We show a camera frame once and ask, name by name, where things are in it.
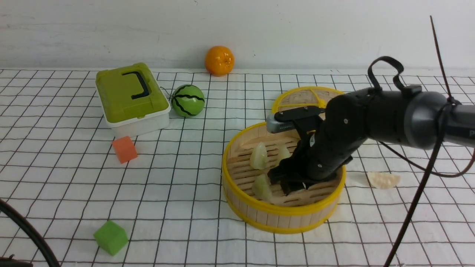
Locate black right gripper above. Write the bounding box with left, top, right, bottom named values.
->
left=267, top=89, right=373, bottom=196

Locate pale green dumpling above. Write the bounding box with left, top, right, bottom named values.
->
left=252, top=174, right=273, bottom=203
left=249, top=142, right=268, bottom=169
left=275, top=145, right=292, bottom=165

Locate white dumpling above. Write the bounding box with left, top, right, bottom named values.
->
left=367, top=171, right=401, bottom=190

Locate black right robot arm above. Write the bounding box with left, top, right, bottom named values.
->
left=266, top=86, right=474, bottom=186

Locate bamboo steamer tray yellow rim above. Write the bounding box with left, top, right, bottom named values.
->
left=221, top=123, right=347, bottom=234

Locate woven bamboo steamer lid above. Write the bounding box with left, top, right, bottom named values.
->
left=266, top=86, right=344, bottom=124

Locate toy watermelon ball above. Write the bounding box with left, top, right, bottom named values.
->
left=171, top=84, right=205, bottom=117

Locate white grid tablecloth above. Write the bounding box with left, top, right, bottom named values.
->
left=0, top=69, right=475, bottom=267

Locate toy orange fruit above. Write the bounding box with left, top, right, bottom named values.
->
left=204, top=46, right=235, bottom=77

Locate orange foam cube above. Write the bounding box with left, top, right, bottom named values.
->
left=112, top=136, right=138, bottom=164

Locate green lidded storage box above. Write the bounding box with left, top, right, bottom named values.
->
left=95, top=62, right=171, bottom=138

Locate green foam cube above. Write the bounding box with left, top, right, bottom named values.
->
left=94, top=220, right=128, bottom=256

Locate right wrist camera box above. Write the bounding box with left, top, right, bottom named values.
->
left=266, top=106, right=327, bottom=139

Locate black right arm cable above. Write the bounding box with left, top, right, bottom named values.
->
left=367, top=16, right=475, bottom=267

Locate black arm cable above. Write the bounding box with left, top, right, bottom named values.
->
left=0, top=198, right=62, bottom=267
left=367, top=16, right=475, bottom=267

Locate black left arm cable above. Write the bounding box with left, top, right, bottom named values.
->
left=0, top=198, right=62, bottom=267

